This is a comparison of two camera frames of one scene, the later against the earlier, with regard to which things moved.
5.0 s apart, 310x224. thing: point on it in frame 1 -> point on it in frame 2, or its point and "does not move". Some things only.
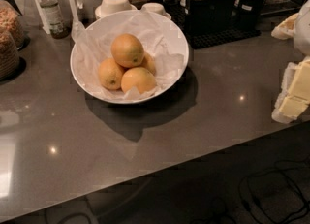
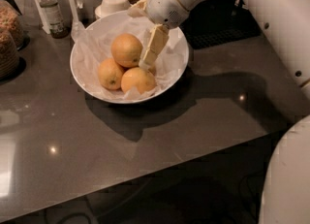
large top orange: (127, 49) does not move
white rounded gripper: (302, 32) -> (164, 6)
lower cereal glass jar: (10, 60) does not move
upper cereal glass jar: (13, 22) does not move
